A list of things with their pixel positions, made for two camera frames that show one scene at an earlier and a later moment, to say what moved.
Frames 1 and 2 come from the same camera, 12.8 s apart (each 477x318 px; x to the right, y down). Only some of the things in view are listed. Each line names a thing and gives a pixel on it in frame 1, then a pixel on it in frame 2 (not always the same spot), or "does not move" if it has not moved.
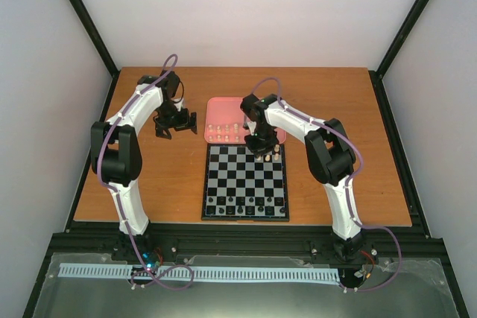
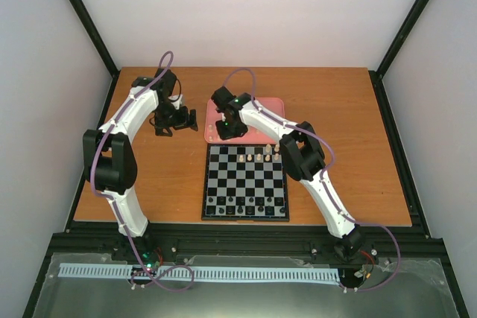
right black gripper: [258, 151] → [223, 135]
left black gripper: [161, 126] does not move
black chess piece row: [247, 205] does not move
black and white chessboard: [238, 185] does not move
